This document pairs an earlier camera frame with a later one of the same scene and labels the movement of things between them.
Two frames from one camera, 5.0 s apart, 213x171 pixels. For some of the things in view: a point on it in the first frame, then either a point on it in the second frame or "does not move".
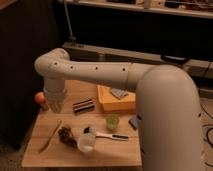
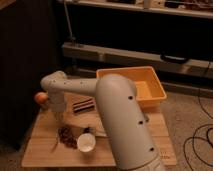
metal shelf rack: [150, 32] does not move
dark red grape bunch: [66, 137] does not move
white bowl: [86, 142] does not move
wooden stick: [50, 138] → [55, 145]
